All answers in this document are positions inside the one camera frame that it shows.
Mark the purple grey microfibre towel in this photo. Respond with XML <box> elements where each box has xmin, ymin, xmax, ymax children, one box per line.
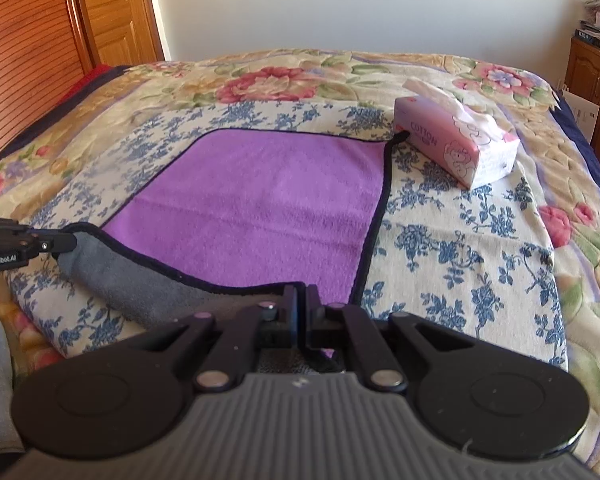
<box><xmin>57</xmin><ymin>129</ymin><xmax>399</xmax><ymax>328</ymax></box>

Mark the blue floral white cloth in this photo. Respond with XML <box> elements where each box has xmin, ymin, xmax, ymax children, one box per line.
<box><xmin>7</xmin><ymin>102</ymin><xmax>568</xmax><ymax>367</ymax></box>

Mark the wooden slatted wardrobe door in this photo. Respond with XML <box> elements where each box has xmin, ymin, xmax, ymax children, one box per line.
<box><xmin>0</xmin><ymin>0</ymin><xmax>94</xmax><ymax>151</ymax></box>

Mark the floral quilt bedspread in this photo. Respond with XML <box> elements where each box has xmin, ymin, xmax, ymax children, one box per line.
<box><xmin>0</xmin><ymin>49</ymin><xmax>600</xmax><ymax>474</ymax></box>

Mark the pink cotton tissue pack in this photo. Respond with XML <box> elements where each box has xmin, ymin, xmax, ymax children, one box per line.
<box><xmin>394</xmin><ymin>77</ymin><xmax>520</xmax><ymax>190</ymax></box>

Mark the red blanket edge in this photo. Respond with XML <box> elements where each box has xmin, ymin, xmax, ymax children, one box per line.
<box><xmin>57</xmin><ymin>64</ymin><xmax>112</xmax><ymax>105</ymax></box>

